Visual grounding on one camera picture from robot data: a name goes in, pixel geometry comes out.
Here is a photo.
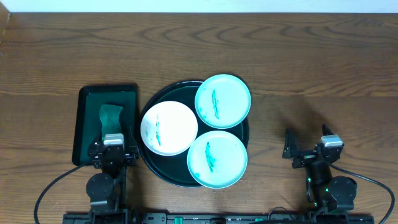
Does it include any green sponge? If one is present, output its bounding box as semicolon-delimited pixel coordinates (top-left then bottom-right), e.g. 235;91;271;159
99;105;123;140

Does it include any white plate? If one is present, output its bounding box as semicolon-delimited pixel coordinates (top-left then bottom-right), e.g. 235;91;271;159
140;101;198;156

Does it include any light green plate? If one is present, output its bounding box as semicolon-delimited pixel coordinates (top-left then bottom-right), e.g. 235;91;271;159
195;74;251;129
187;131;248;189

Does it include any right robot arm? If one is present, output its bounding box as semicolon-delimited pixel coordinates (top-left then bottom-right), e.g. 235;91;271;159
282;124;357;222

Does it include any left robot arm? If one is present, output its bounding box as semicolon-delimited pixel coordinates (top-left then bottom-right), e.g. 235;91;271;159
86;129;140;224

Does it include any rectangular black sponge tray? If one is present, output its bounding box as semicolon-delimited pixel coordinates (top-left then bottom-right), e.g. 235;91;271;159
72;84;138;166

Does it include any round black serving tray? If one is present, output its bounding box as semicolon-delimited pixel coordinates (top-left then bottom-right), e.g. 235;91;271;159
138;80;249;187

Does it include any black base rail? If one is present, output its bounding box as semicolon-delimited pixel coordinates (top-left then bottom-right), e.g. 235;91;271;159
62;213;374;224

